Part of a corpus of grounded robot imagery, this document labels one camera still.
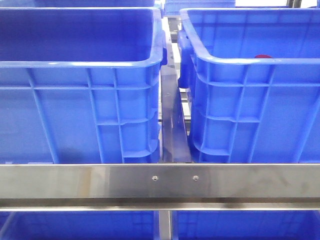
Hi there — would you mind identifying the large blue crate right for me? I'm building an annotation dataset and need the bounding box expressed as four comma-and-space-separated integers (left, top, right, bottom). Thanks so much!
178, 8, 320, 164

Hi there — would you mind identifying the steel lower vertical post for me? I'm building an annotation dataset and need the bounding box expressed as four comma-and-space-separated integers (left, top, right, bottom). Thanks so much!
159, 210, 173, 240

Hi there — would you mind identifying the stainless steel front rail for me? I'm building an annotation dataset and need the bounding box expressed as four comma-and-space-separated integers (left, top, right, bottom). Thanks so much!
0, 163, 320, 212

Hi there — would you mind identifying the large blue crate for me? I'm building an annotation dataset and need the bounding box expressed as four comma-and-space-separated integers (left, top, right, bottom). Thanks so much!
178, 8, 320, 164
0, 7, 166, 164

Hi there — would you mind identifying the blue crate rear left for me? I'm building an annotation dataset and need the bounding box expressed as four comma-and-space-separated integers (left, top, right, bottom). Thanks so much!
0, 0, 163, 8

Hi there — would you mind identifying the blue crate lower left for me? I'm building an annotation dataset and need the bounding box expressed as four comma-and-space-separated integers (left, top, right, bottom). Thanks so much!
0, 211, 160, 240

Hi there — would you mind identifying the red mushroom push button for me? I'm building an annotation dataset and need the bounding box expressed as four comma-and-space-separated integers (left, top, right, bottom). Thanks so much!
255, 54, 273, 59

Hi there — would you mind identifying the blue crate rear right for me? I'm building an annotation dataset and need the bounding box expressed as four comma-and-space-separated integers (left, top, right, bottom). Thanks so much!
164, 0, 236, 16

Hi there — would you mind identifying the blue crate lower right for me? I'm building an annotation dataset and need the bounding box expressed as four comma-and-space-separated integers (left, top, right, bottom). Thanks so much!
174, 210, 320, 240

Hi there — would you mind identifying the steel centre divider bar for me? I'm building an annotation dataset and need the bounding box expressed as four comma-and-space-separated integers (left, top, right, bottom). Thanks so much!
160, 65, 192, 164

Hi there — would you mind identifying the large blue crate left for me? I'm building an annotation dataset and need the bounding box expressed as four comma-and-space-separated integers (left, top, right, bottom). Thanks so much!
0, 7, 166, 164

